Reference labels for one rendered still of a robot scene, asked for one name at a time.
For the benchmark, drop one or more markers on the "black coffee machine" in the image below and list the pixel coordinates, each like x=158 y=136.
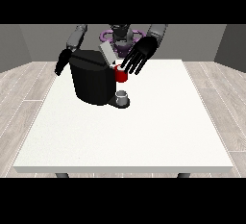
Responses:
x=91 y=79

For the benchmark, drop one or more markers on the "pale grey machine lid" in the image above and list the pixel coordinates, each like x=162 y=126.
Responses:
x=107 y=52

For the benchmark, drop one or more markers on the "small grey coffee pod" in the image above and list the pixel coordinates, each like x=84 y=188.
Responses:
x=118 y=67

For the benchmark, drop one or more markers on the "grey robot trunk purple rings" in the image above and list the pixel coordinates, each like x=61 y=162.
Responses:
x=121 y=38

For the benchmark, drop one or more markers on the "small grey cup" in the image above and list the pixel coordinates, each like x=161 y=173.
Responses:
x=122 y=97

